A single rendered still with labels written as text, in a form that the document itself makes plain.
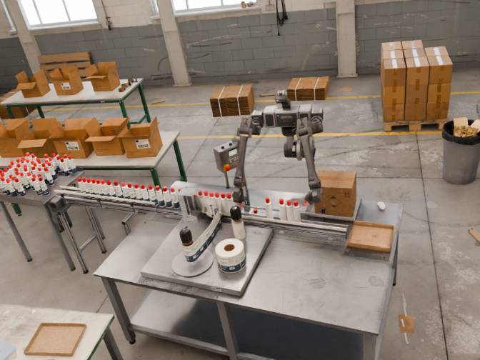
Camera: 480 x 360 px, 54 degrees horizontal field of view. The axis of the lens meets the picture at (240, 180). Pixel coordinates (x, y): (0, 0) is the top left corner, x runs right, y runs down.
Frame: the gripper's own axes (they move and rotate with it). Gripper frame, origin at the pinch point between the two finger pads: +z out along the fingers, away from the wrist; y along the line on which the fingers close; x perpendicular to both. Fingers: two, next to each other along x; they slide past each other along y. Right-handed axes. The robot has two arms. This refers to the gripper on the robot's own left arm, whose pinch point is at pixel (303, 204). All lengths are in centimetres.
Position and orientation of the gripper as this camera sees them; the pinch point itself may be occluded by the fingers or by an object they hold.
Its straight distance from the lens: 353.4
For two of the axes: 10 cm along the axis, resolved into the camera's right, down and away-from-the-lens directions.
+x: 7.9, 6.2, 0.2
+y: -3.8, 5.1, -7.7
